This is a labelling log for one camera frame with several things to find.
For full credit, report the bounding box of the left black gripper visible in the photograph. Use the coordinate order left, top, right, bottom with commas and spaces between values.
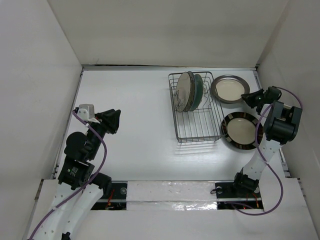
87, 108, 121, 159

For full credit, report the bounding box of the silver rimmed beige plate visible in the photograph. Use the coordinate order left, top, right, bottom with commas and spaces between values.
210, 74, 251, 104

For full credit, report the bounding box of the dark patterned rim plate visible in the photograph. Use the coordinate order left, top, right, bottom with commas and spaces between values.
220, 111, 264, 151

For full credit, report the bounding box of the teal flower plate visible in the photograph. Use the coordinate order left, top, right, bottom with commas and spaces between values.
189, 74, 204, 112

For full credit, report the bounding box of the beige tree pattern plate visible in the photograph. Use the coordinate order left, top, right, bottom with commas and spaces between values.
174, 72, 194, 113

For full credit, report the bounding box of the blue floral patterned plate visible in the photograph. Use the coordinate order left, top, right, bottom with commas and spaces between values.
183, 71, 196, 112

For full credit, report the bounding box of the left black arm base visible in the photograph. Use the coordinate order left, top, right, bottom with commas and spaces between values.
91, 173, 128, 211

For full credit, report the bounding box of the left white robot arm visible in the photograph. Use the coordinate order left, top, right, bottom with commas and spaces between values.
29, 104, 121, 240

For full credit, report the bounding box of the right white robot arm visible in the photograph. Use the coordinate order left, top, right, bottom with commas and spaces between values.
231, 86, 303, 197

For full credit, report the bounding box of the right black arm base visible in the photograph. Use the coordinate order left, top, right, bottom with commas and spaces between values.
210, 181, 264, 210

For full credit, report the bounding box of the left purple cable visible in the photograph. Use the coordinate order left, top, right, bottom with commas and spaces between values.
26, 109, 108, 240

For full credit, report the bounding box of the purple cable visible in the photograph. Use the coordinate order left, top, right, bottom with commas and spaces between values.
231, 87, 305, 216
26, 109, 108, 240

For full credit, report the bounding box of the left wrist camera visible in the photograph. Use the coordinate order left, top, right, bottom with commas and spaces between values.
75, 104, 97, 123

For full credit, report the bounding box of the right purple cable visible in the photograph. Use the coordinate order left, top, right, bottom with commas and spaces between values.
231, 87, 305, 216

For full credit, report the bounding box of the black wire dish rack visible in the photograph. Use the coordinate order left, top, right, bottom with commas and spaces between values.
168, 71, 227, 144

